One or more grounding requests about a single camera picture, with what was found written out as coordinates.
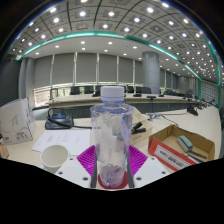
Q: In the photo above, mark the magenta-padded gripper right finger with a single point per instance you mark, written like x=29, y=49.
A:
x=146, y=170

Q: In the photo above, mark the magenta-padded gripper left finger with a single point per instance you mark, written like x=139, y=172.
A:
x=75, y=170

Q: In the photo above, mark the clear plastic water bottle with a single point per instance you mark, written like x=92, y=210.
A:
x=111, y=133

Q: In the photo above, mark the brown cardboard box red side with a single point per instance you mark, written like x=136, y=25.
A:
x=166, y=155

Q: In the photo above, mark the white ceramic cup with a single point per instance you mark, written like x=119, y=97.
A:
x=53, y=156

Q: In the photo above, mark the white printed paper sheet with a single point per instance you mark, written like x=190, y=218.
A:
x=63, y=140

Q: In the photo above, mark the white open cardboard box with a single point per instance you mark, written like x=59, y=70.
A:
x=141, y=136

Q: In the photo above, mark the black binder clip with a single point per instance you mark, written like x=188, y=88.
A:
x=138, y=127

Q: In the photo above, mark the grey green board eraser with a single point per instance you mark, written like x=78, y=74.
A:
x=184, y=143

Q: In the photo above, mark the black pen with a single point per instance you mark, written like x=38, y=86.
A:
x=196, y=156

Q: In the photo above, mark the long curved conference desk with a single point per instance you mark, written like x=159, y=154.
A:
x=76, y=100

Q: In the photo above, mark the white paper carton box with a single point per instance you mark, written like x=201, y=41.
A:
x=16, y=121

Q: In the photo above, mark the row of black chairs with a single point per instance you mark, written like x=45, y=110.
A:
x=83, y=90

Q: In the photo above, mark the group of ceiling lights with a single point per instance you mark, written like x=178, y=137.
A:
x=82, y=13

